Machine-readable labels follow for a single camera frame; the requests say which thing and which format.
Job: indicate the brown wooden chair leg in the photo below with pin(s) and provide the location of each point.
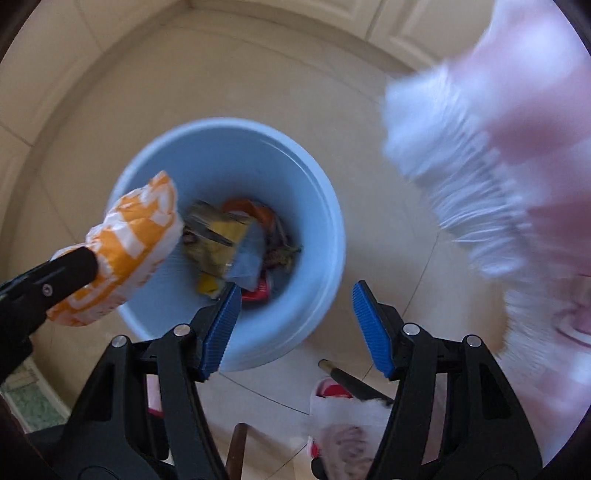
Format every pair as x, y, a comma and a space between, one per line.
238, 450

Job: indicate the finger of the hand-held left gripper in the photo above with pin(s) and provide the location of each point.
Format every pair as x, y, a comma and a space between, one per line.
51, 281

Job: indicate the crushed red can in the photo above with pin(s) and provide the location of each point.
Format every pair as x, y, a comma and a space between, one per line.
258, 290

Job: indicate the green floor mat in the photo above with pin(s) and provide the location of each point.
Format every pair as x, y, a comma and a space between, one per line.
32, 401

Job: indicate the orange and white plastic bag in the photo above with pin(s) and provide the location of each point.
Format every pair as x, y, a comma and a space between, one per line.
134, 240

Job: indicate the gold foil bag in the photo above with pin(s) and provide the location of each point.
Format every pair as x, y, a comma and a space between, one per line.
217, 244

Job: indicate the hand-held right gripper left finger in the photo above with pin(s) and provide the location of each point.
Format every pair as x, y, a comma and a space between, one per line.
221, 323

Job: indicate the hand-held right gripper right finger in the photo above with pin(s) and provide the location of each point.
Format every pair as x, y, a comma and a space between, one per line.
369, 323

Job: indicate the pink checked tablecloth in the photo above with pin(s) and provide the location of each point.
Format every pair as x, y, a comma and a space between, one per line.
545, 138

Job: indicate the crushed orange can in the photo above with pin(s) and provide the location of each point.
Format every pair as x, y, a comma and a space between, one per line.
256, 212

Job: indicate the light blue plastic bin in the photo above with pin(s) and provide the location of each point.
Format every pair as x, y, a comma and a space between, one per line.
207, 152

